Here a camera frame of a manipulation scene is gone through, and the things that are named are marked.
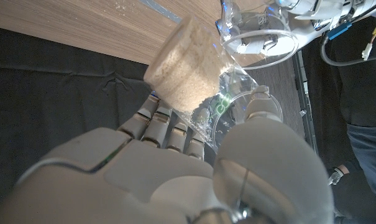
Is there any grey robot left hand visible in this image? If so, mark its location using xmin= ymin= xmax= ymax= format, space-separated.
xmin=217 ymin=0 xmax=362 ymax=58

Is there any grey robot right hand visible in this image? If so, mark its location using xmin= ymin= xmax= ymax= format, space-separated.
xmin=0 ymin=85 xmax=335 ymax=224

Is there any clear plastic cup holding sugar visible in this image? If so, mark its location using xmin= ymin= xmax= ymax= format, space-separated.
xmin=143 ymin=14 xmax=283 ymax=153

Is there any brown sugar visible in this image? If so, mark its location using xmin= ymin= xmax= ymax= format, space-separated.
xmin=143 ymin=14 xmax=235 ymax=113

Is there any person in black shirt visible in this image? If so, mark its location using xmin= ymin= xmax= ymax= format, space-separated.
xmin=302 ymin=15 xmax=376 ymax=224

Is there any white wire connector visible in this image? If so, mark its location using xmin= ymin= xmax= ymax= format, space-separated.
xmin=360 ymin=14 xmax=376 ymax=62

